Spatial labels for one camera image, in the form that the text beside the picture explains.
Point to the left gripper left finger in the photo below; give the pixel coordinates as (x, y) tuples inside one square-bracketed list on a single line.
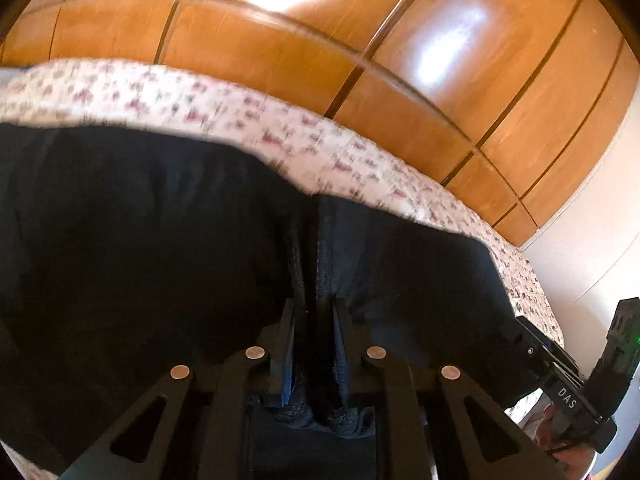
[(281, 358)]

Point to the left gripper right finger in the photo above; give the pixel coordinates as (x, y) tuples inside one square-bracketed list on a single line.
[(351, 340)]

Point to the dark navy pants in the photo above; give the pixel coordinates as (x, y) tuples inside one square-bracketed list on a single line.
[(125, 253)]

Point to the person right hand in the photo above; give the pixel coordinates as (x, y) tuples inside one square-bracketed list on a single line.
[(575, 459)]

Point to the floral bedspread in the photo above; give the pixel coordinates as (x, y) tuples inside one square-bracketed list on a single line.
[(315, 155)]

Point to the wooden wardrobe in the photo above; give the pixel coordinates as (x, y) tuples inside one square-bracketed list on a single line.
[(508, 104)]

